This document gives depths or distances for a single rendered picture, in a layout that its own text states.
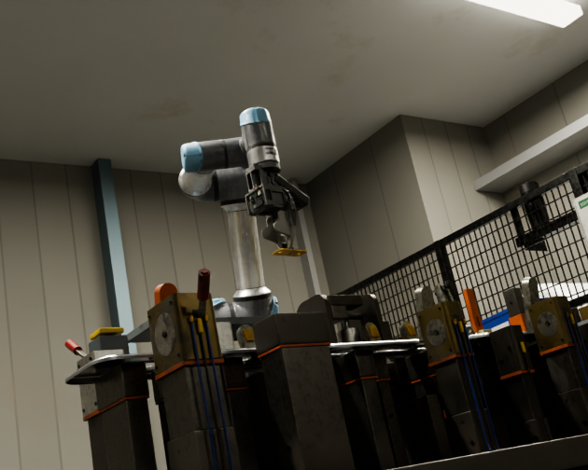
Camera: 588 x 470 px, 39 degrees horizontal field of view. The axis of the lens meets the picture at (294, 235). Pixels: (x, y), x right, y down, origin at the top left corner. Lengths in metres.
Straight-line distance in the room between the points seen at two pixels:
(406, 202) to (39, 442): 2.43
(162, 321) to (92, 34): 2.56
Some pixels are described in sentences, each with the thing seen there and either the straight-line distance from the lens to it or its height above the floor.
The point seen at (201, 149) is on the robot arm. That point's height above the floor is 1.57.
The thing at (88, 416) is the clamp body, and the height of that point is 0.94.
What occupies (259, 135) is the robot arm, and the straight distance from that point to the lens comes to 2.01.
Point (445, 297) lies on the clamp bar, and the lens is 2.42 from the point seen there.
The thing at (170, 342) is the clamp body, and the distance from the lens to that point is 1.42.
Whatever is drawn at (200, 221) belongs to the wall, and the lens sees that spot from 5.19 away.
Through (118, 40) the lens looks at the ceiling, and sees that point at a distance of 3.92.
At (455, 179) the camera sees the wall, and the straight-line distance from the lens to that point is 5.20.
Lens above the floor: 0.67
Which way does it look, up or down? 19 degrees up
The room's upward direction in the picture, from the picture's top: 12 degrees counter-clockwise
